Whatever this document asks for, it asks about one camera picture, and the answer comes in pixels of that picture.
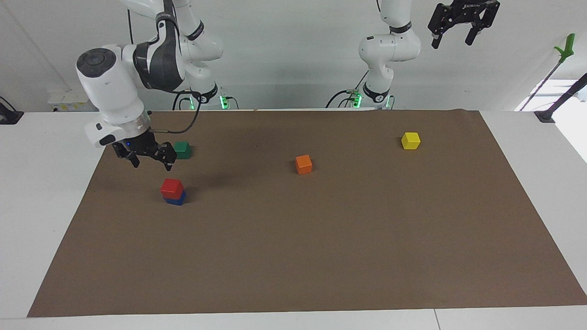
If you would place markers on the black table clamp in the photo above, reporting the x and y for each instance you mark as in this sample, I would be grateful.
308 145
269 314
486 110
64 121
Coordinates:
10 117

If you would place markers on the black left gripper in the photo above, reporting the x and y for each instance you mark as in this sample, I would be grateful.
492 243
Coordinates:
467 11

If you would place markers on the green-tipped grabber pole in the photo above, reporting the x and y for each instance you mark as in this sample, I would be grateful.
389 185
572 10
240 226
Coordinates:
567 48

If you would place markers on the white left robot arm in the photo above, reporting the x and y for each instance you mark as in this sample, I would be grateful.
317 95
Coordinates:
390 46

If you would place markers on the brown paper table mat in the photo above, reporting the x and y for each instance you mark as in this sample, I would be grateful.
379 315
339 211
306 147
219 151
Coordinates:
293 229

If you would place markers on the yellow wooden block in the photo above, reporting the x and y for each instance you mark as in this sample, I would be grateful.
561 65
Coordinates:
410 140

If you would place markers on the red wooden block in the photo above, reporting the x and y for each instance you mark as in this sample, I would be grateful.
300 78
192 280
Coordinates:
172 188

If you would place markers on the white wall socket box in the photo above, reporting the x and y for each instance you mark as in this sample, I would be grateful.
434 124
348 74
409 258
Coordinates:
69 101

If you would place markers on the black angled stand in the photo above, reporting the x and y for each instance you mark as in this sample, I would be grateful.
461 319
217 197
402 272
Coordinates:
562 101

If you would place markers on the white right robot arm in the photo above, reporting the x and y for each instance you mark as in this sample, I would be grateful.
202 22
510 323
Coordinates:
110 87

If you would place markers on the orange wooden block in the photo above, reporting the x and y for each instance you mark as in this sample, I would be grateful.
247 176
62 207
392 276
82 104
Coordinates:
303 164

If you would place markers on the green wooden block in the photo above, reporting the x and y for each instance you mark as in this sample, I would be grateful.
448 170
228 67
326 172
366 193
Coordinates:
184 150

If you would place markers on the blue wooden block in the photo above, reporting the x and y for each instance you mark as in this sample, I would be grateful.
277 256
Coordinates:
176 201

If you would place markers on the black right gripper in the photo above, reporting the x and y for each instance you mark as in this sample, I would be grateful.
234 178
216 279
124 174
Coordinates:
137 145

